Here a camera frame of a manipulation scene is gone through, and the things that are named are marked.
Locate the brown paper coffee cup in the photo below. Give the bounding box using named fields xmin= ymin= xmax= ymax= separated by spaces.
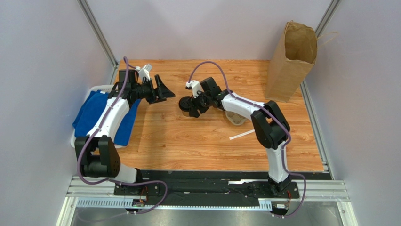
xmin=181 ymin=109 xmax=191 ymax=117

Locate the brown paper bag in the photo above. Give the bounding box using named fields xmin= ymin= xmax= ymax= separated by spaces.
xmin=265 ymin=20 xmax=338 ymax=103

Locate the blue folded cloth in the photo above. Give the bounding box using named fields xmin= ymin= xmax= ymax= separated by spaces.
xmin=72 ymin=90 xmax=141 ymax=146

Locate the white plastic basket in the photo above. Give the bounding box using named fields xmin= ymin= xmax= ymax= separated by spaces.
xmin=70 ymin=84 xmax=126 ymax=150

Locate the grey pulp cup carrier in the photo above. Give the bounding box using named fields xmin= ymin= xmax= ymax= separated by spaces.
xmin=225 ymin=111 xmax=247 ymax=126

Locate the black plastic cup lid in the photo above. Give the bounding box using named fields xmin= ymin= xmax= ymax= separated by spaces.
xmin=178 ymin=96 xmax=191 ymax=112

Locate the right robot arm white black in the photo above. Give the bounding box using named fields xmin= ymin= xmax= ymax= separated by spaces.
xmin=179 ymin=77 xmax=291 ymax=194

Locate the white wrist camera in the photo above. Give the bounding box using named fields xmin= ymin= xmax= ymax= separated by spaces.
xmin=185 ymin=80 xmax=202 ymax=98
xmin=136 ymin=64 xmax=152 ymax=83

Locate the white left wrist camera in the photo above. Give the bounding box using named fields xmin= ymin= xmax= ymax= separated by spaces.
xmin=136 ymin=64 xmax=152 ymax=83

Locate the white paper wrapped straw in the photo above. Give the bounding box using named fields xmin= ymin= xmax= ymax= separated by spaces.
xmin=229 ymin=129 xmax=255 ymax=140

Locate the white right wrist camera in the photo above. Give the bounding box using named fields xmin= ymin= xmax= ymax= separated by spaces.
xmin=185 ymin=80 xmax=202 ymax=98

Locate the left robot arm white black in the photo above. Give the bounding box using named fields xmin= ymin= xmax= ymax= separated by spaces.
xmin=74 ymin=65 xmax=176 ymax=184

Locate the aluminium frame rail front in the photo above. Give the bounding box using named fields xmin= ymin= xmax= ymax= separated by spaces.
xmin=57 ymin=177 xmax=358 ymax=226

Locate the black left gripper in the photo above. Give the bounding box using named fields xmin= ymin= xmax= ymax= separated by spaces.
xmin=132 ymin=75 xmax=175 ymax=105

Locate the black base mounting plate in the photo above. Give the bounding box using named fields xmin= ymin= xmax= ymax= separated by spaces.
xmin=109 ymin=170 xmax=331 ymax=208

